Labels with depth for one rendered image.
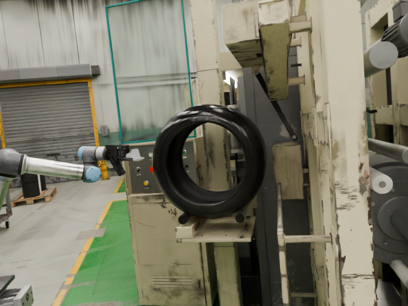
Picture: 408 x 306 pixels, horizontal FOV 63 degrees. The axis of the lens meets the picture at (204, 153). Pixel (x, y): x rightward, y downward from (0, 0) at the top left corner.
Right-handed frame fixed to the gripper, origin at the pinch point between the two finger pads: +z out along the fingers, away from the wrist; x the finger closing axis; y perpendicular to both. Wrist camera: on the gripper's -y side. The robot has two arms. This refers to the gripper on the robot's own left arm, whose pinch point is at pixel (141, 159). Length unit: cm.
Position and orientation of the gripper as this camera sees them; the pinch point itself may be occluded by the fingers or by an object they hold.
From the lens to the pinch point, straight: 176.0
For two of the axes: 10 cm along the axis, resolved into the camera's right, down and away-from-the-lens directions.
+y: 0.1, -9.9, -1.2
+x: 2.2, -1.1, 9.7
